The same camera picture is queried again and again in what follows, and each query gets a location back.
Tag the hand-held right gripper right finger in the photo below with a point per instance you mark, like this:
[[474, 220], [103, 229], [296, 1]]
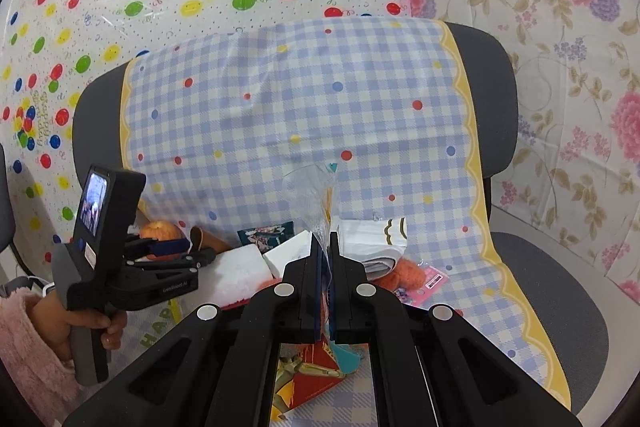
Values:
[[333, 297]]

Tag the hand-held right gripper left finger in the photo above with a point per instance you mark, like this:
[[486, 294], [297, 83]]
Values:
[[316, 297]]

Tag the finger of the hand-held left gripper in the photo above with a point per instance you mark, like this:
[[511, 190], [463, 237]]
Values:
[[167, 247], [190, 263]]

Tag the orange round fruit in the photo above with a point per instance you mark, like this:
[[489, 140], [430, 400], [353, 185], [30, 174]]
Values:
[[157, 229]]

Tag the teal snack wrapper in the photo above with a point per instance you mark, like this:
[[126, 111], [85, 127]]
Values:
[[265, 234]]

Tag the clear plastic bag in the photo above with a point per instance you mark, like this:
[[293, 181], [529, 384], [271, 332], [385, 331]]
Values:
[[312, 197]]

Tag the clear package pink label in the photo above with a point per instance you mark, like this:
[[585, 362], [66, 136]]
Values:
[[434, 278]]

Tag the person's left forearm pink sleeve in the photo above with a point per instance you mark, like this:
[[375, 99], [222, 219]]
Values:
[[25, 357]]

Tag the person's left hand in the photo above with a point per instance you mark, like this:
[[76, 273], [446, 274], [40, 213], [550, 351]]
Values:
[[102, 329]]

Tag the white foam block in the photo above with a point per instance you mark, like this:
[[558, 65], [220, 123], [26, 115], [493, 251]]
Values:
[[235, 272]]

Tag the white paper box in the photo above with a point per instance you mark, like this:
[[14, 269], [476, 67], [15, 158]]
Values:
[[287, 252]]

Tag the white folded plastic bag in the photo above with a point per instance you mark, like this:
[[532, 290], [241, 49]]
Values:
[[370, 247]]

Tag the orange knitted cloth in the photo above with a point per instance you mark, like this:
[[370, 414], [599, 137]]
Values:
[[405, 277]]

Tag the red printed paper box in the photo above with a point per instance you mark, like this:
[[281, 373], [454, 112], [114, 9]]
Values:
[[315, 382]]

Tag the blue checked cloth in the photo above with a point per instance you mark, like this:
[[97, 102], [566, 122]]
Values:
[[300, 107]]

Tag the black office chair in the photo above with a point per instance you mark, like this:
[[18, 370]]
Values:
[[495, 82]]

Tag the floral wall sheet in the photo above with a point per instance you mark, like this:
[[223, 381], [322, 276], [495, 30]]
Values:
[[550, 32]]

